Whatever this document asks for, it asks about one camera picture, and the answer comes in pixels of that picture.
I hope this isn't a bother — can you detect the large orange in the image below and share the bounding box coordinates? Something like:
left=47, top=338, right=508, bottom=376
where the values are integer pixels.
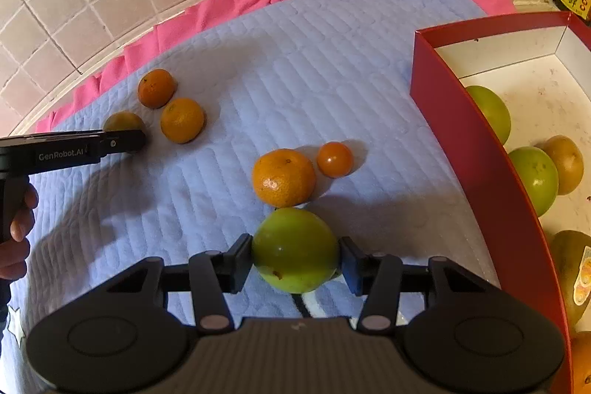
left=569, top=330, right=591, bottom=394

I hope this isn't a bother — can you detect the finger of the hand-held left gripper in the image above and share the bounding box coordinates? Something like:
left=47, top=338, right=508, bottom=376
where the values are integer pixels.
left=98, top=129, right=147, bottom=156

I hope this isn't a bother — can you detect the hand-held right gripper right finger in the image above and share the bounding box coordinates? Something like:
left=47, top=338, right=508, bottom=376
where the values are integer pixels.
left=339, top=236, right=485, bottom=335

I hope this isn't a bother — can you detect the golden brown round fruit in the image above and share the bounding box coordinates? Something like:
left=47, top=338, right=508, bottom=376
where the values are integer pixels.
left=538, top=134, right=585, bottom=195

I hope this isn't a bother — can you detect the red cardboard box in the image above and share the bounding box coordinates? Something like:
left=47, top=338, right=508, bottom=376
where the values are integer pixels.
left=409, top=11, right=591, bottom=394

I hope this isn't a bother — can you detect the big orange tangerine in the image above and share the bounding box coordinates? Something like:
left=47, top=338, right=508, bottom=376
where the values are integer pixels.
left=252, top=148, right=317, bottom=208

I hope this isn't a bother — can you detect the printed white cloth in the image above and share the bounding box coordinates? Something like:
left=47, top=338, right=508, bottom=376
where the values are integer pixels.
left=0, top=292, right=319, bottom=394

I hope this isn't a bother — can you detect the small brown kiwi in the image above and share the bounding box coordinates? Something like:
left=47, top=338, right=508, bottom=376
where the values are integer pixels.
left=102, top=111, right=146, bottom=134

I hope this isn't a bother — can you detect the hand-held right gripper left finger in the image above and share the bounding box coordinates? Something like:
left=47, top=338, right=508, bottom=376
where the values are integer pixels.
left=106, top=233, right=254, bottom=334

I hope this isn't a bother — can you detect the kiwi with sticker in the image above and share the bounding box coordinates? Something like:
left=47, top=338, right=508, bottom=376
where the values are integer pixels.
left=549, top=230, right=591, bottom=330

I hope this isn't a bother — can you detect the green apple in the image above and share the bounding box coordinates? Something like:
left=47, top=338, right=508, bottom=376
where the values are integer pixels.
left=507, top=146, right=559, bottom=218
left=252, top=207, right=341, bottom=294
left=464, top=85, right=512, bottom=145

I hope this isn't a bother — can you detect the person's left hand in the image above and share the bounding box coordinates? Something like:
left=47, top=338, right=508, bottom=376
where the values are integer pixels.
left=0, top=181, right=40, bottom=281

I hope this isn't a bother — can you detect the blue quilted mat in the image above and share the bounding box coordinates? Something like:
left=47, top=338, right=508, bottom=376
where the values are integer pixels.
left=2, top=0, right=502, bottom=394

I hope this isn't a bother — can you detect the small reddish tangerine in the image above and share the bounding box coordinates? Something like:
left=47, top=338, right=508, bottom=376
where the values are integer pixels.
left=317, top=141, right=354, bottom=179

